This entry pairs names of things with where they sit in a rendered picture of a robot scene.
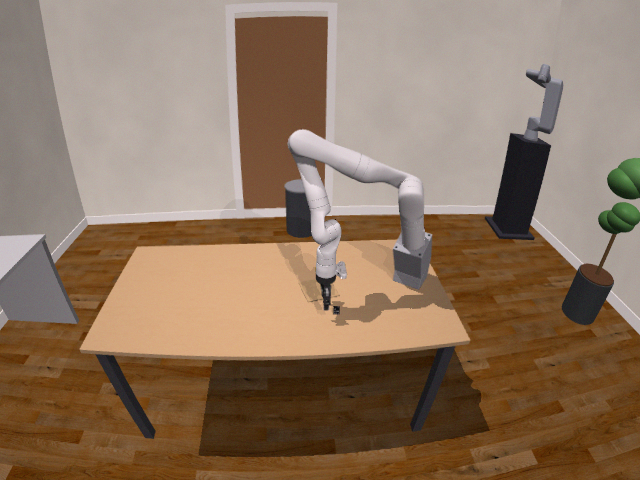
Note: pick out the translucent tan mat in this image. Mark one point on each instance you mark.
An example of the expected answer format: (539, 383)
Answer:
(312, 290)

